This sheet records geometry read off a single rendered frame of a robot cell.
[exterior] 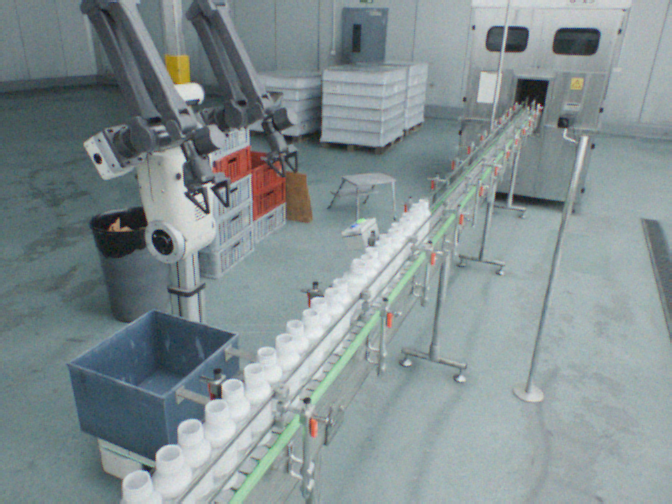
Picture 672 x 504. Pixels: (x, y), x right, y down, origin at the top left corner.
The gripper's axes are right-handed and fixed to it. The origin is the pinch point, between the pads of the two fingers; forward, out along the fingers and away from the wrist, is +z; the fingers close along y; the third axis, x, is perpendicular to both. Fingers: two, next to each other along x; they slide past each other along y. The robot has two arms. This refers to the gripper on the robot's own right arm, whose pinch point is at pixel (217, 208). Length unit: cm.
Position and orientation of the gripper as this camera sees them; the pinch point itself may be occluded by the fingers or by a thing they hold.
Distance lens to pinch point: 153.0
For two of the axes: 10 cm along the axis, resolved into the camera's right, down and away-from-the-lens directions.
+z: 3.6, 9.2, 1.4
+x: -8.6, 2.7, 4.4
